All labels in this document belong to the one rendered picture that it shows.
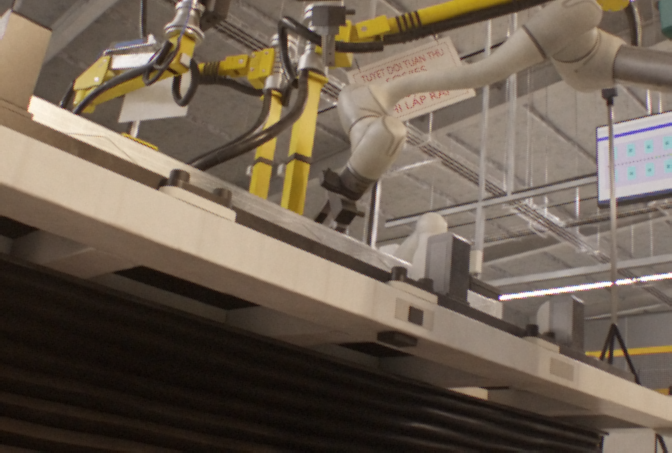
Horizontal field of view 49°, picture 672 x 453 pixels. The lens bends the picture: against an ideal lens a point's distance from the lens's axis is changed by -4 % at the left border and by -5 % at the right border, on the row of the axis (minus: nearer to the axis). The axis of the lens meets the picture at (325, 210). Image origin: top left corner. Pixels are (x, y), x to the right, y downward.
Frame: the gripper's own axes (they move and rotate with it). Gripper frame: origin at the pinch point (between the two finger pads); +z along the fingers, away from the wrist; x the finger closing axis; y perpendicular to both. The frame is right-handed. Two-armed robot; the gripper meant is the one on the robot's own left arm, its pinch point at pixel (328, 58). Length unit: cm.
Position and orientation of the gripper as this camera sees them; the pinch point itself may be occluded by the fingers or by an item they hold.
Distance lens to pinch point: 196.0
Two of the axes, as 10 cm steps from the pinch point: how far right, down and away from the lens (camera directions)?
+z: 0.0, 9.7, 2.4
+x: -3.2, -2.3, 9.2
